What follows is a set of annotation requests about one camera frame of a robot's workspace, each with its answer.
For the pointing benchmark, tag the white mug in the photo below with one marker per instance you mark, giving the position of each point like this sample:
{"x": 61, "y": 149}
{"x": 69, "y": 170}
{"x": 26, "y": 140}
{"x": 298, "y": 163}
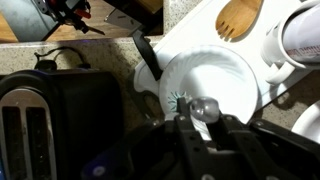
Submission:
{"x": 273, "y": 52}

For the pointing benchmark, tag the black toaster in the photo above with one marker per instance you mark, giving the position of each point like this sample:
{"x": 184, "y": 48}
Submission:
{"x": 52, "y": 123}

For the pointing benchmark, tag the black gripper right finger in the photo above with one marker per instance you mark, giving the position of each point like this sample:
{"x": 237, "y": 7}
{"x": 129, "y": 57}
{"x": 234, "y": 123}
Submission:
{"x": 231, "y": 134}

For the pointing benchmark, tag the white cutting board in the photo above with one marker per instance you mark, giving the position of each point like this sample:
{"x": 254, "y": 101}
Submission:
{"x": 197, "y": 28}

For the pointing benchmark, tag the wooden spork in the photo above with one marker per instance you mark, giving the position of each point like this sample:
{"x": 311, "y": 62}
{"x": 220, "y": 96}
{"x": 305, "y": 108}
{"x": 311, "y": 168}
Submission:
{"x": 236, "y": 17}

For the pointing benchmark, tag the white plate on counter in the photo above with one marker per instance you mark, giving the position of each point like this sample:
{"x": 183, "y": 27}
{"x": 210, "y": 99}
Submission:
{"x": 308, "y": 123}

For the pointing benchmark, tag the white bowl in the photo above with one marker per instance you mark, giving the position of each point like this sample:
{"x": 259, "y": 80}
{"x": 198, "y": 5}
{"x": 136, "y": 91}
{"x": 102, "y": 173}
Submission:
{"x": 210, "y": 71}

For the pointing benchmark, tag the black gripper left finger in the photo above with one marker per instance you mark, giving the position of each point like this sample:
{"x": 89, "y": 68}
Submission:
{"x": 196, "y": 159}

